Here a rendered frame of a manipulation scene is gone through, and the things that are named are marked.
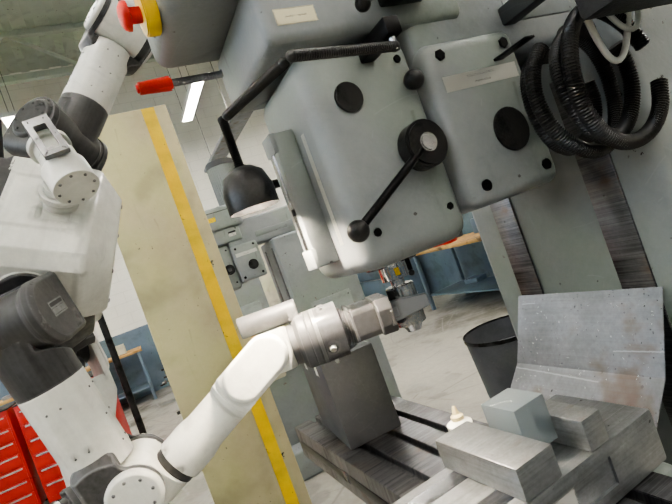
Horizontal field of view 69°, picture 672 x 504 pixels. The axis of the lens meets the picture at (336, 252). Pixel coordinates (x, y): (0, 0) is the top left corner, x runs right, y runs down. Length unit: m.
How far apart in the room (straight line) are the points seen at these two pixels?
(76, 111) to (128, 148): 1.45
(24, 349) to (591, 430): 0.71
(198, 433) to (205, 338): 1.66
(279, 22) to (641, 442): 0.70
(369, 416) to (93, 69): 0.89
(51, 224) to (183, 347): 1.61
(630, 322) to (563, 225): 0.21
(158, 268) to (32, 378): 1.70
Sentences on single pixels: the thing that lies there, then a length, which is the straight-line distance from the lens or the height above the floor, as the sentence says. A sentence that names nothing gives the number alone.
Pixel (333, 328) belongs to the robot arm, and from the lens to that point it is 0.74.
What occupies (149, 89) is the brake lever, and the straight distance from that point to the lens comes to 0.86.
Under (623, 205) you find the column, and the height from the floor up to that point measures 1.26.
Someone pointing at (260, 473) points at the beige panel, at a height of 0.46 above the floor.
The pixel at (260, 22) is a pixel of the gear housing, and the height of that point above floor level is 1.67.
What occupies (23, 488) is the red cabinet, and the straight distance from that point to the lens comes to 5.53.
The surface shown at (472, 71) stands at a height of 1.54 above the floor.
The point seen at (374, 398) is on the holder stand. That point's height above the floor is 1.04.
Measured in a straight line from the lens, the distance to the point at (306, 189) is 0.73.
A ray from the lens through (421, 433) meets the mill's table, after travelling 1.03.
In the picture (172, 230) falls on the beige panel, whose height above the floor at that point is 1.70.
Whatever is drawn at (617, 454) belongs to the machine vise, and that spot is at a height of 1.01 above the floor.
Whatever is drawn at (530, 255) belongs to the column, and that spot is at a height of 1.20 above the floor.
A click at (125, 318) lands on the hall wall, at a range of 9.69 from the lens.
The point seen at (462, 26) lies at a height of 1.62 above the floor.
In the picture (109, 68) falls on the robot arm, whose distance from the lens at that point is 1.15.
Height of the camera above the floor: 1.36
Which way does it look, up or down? 1 degrees down
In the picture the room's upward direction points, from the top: 20 degrees counter-clockwise
